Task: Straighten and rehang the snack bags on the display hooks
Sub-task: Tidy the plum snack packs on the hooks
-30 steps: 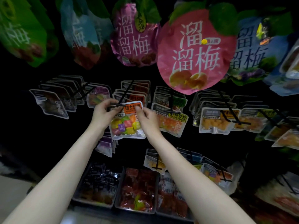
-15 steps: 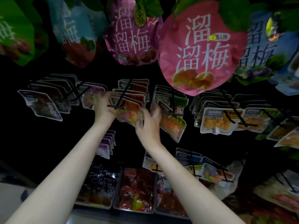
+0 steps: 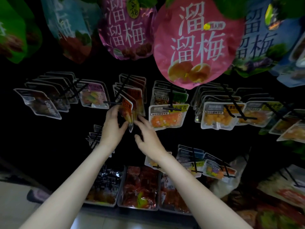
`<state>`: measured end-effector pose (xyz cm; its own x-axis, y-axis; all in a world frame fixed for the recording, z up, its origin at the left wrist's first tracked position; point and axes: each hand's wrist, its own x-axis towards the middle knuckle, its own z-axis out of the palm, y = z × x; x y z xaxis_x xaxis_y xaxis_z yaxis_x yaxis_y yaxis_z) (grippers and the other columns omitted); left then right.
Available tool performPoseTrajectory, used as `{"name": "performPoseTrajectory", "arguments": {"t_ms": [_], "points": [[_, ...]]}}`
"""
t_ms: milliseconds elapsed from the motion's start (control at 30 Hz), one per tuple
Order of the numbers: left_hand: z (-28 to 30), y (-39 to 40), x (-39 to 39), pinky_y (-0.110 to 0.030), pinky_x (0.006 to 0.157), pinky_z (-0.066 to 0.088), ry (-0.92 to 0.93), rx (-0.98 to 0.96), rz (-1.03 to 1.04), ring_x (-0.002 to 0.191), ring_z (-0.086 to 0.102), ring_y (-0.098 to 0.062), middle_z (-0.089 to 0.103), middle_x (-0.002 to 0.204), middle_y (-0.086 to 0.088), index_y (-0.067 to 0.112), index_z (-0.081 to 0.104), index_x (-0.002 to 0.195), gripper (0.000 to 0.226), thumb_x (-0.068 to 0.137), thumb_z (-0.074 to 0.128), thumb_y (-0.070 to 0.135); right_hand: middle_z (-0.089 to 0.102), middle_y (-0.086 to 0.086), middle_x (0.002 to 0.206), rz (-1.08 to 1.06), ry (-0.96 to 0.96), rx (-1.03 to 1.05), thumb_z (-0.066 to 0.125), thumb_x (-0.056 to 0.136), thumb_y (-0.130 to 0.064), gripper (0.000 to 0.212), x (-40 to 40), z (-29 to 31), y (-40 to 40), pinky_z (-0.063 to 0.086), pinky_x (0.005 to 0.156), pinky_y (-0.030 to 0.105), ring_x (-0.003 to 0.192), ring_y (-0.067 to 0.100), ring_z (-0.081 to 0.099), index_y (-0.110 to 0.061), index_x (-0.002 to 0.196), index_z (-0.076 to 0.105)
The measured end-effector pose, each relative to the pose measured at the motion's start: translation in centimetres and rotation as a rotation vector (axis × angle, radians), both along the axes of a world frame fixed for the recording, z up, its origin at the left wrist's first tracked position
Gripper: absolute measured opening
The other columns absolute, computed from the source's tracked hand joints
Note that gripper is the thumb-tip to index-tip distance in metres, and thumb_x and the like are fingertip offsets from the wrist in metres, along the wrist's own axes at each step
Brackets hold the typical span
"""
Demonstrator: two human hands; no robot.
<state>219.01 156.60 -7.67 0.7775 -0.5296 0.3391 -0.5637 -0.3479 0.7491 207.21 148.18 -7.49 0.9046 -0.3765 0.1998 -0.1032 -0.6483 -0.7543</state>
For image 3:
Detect orange bean candy packet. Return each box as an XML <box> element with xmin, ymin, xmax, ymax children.
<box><xmin>288</xmin><ymin>33</ymin><xmax>305</xmax><ymax>69</ymax></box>

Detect person's left forearm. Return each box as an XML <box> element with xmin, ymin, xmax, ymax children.
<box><xmin>19</xmin><ymin>145</ymin><xmax>115</xmax><ymax>229</ymax></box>

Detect clear tray of mixed candies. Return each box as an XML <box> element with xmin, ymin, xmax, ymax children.
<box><xmin>159</xmin><ymin>174</ymin><xmax>192</xmax><ymax>215</ymax></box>

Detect person's left hand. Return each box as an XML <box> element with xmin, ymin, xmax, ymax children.
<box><xmin>98</xmin><ymin>105</ymin><xmax>129</xmax><ymax>153</ymax></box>

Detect row of red orange pouches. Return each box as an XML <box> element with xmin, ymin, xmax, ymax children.
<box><xmin>229</xmin><ymin>188</ymin><xmax>305</xmax><ymax>229</ymax></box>

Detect small clear purple-label pouch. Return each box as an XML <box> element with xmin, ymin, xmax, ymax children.
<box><xmin>86</xmin><ymin>125</ymin><xmax>103</xmax><ymax>151</ymax></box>

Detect small pink floor object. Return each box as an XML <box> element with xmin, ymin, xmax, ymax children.
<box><xmin>28</xmin><ymin>188</ymin><xmax>51</xmax><ymax>203</ymax></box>

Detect blue white snack bag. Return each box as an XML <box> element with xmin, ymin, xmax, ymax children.
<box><xmin>272</xmin><ymin>59</ymin><xmax>305</xmax><ymax>88</ymax></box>

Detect large teal round snack bag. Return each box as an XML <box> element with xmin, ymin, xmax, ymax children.
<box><xmin>40</xmin><ymin>0</ymin><xmax>98</xmax><ymax>63</ymax></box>

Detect white red-label snack bag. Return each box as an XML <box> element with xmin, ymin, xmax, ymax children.
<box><xmin>257</xmin><ymin>164</ymin><xmax>305</xmax><ymax>209</ymax></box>
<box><xmin>210</xmin><ymin>157</ymin><xmax>248</xmax><ymax>198</ymax></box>

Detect clear tray of red candies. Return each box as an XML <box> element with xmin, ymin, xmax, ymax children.
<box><xmin>118</xmin><ymin>165</ymin><xmax>160</xmax><ymax>210</ymax></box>

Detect small pink round snack bag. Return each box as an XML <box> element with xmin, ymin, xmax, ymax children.
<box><xmin>153</xmin><ymin>0</ymin><xmax>246</xmax><ymax>90</ymax></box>

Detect person's right forearm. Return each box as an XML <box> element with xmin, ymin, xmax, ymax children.
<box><xmin>155</xmin><ymin>150</ymin><xmax>253</xmax><ymax>229</ymax></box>

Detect clear mixed candy packets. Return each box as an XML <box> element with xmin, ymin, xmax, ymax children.
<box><xmin>76</xmin><ymin>80</ymin><xmax>110</xmax><ymax>109</ymax></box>

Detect person's right hand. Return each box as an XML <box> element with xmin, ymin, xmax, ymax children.
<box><xmin>133</xmin><ymin>116</ymin><xmax>167</xmax><ymax>160</ymax></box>

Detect row of small clear pouches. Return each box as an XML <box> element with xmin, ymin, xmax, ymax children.
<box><xmin>144</xmin><ymin>144</ymin><xmax>237</xmax><ymax>182</ymax></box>

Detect blue round snack bag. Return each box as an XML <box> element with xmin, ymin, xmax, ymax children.
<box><xmin>233</xmin><ymin>0</ymin><xmax>303</xmax><ymax>78</ymax></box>

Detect large green round snack bag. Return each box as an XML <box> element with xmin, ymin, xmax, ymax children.
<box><xmin>0</xmin><ymin>0</ymin><xmax>44</xmax><ymax>64</ymax></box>

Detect clear tray of dark candies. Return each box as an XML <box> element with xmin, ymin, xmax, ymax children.
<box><xmin>85</xmin><ymin>167</ymin><xmax>124</xmax><ymax>207</ymax></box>

